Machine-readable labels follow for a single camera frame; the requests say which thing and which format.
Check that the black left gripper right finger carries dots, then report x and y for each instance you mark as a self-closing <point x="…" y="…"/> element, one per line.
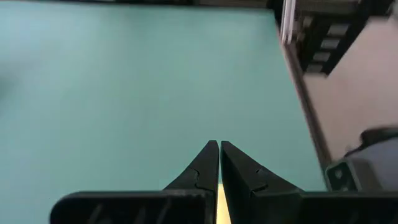
<point x="248" y="189"/>

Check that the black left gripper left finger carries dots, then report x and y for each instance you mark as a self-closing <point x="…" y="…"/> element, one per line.
<point x="196" y="186"/>

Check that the green table mat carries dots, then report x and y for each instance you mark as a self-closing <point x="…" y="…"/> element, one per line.
<point x="140" y="93"/>

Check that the black metal rack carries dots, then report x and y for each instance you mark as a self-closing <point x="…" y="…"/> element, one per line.
<point x="326" y="43"/>

